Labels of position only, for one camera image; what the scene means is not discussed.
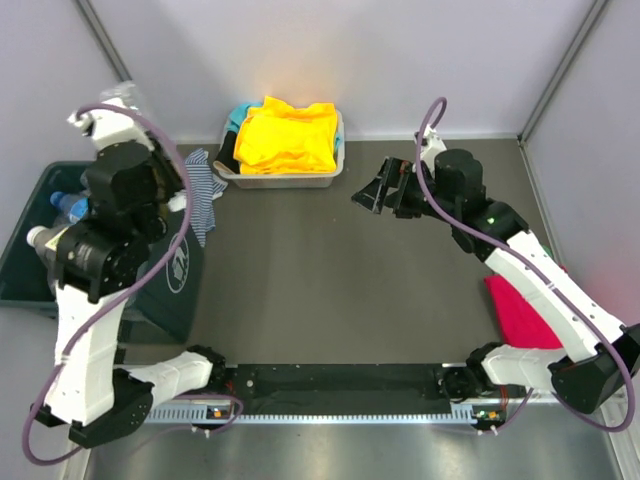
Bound dark green plastic bin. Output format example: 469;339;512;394
1;161;204;344

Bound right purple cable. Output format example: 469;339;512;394
415;97;639;435

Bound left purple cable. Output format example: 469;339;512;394
23;103;245;464

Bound blue striped cloth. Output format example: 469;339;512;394
185;148;228;248

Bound magenta cloth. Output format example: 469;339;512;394
484;275;562;350

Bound large clear bottle with label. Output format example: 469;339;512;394
26;224;69;267

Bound blue label bottle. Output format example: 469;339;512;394
49;191;89;226

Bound purple cable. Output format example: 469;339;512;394
415;97;639;435
23;103;245;464

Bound teal cloth in basket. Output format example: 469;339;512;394
225;102;263;133

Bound yellow cloth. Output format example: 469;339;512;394
233;96;338;175

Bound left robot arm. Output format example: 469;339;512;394
26;140;227;449

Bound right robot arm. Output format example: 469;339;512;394
351;149;639;414

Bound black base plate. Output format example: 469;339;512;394
168;362;529;402

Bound grey cable duct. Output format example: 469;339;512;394
145;402;478;425

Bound white plastic basket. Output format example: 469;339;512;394
216;110;345;190

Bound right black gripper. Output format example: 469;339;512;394
351;158;458;224

